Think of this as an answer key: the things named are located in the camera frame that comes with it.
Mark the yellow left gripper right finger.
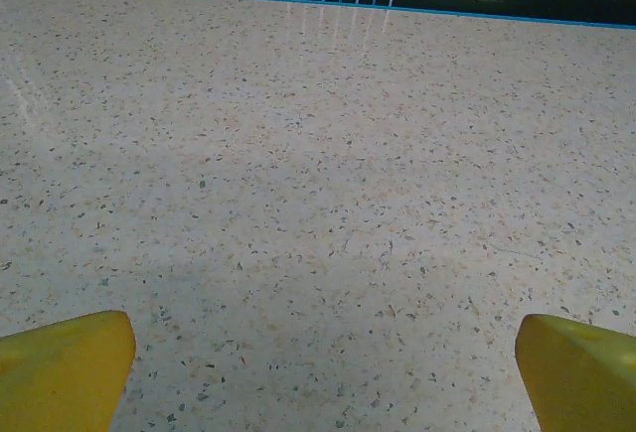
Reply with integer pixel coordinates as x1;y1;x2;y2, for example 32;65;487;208
515;313;636;432

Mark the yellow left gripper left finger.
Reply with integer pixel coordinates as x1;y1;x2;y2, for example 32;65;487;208
0;310;137;432

